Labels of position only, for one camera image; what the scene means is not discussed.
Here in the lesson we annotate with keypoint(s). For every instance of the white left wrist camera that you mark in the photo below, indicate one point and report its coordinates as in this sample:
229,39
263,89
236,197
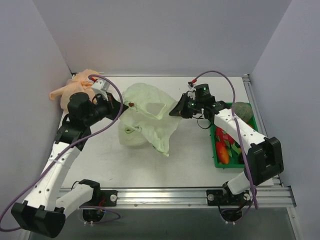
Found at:
100,86

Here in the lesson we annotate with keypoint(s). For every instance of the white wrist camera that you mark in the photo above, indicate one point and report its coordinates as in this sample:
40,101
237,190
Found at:
100,86
192,87

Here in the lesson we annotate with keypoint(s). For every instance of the orange filled plastic bag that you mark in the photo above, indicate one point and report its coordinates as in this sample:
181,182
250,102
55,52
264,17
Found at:
80,83

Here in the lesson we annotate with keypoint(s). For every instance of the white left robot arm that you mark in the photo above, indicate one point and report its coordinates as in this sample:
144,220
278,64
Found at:
41,211

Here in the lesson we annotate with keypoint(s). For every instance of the aluminium front rail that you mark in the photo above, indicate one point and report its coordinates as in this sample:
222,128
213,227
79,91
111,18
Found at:
194,197

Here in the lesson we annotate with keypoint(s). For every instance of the netted green cantaloupe melon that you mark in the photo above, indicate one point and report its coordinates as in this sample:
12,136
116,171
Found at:
243,110

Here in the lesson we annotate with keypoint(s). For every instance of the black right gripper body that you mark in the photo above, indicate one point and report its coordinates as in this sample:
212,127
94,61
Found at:
186,106

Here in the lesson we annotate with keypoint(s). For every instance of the aluminium right side rail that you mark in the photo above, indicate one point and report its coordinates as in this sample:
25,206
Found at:
260,130

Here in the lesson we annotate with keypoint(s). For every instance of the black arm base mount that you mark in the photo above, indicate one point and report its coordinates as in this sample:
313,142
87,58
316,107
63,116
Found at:
225,197

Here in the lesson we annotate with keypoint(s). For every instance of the pale green plastic bag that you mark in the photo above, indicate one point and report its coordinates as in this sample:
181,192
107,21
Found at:
147,118

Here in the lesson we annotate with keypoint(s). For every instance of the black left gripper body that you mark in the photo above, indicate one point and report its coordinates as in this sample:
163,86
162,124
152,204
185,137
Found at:
110,107

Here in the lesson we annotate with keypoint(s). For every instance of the red orange mango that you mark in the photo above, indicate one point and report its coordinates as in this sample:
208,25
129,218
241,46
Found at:
222,153

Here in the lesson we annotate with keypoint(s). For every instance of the aluminium rail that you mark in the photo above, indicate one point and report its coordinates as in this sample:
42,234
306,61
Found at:
260,130
194,197

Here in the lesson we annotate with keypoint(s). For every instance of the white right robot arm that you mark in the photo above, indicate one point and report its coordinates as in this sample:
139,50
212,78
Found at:
218,113

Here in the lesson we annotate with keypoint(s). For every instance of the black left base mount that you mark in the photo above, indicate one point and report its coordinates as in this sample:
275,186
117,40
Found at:
102,198

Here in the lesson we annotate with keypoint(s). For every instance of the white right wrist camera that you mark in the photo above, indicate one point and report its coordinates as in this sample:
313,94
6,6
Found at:
192,87

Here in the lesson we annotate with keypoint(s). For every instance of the pink dragon fruit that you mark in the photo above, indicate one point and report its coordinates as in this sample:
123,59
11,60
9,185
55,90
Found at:
226,140

